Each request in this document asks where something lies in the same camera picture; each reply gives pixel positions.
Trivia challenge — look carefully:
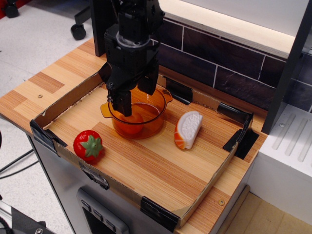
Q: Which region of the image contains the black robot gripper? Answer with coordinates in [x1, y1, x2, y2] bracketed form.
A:
[104, 24, 160, 117]

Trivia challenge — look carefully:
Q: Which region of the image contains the orange toy carrot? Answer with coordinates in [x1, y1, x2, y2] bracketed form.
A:
[115, 113, 143, 135]

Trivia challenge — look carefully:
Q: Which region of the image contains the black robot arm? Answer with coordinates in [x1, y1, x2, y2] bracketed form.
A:
[102, 0, 165, 117]

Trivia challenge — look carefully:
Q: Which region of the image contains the orange transparent plastic pot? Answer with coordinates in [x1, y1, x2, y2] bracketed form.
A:
[100, 87, 173, 139]

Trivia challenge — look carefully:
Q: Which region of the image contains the cardboard fence with black tape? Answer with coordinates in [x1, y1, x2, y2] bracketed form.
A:
[29, 54, 260, 233]

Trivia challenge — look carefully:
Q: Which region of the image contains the salmon sushi toy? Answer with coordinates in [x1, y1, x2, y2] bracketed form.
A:
[174, 111, 203, 149]

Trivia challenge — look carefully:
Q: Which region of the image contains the red toy strawberry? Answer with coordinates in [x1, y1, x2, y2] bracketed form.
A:
[73, 130, 104, 161]

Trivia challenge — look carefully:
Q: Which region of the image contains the black office chair base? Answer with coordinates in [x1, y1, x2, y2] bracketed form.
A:
[70, 6, 91, 40]

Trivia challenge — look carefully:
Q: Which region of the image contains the grey control panel with buttons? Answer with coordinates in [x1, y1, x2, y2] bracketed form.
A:
[77, 188, 130, 234]

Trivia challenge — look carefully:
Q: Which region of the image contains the white toy sink drainboard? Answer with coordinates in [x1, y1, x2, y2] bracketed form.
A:
[259, 105, 312, 176]

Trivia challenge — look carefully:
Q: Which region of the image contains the black equipment bottom left corner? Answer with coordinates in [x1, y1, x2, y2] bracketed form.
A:
[0, 196, 54, 234]

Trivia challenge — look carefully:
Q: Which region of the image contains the black post of backsplash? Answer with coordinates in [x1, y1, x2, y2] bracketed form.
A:
[89, 0, 117, 57]

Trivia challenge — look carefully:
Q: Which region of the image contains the black floor cable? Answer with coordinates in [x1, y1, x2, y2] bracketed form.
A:
[0, 149, 39, 180]

